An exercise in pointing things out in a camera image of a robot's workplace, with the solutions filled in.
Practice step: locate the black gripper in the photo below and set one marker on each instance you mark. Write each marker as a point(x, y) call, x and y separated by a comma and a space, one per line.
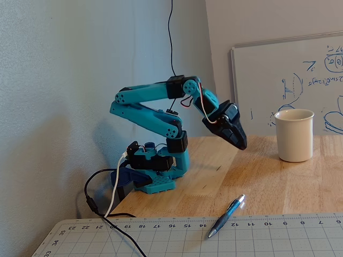
point(230, 128)

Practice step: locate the grey gridded cutting mat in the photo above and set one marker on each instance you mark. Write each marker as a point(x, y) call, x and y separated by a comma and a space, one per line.
point(241, 241)

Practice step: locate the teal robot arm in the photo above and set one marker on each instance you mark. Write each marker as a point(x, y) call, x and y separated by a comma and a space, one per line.
point(144, 92)

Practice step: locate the blue spring clamp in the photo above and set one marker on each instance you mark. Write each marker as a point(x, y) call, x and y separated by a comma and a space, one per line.
point(134, 176)

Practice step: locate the whiteboard with blue writing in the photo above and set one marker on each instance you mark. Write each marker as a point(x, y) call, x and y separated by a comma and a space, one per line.
point(268, 67)

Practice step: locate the blue and silver pen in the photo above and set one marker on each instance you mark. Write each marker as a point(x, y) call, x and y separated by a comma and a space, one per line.
point(226, 215)

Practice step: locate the cream ceramic mug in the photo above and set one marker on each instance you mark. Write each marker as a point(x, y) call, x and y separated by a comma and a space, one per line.
point(294, 139)

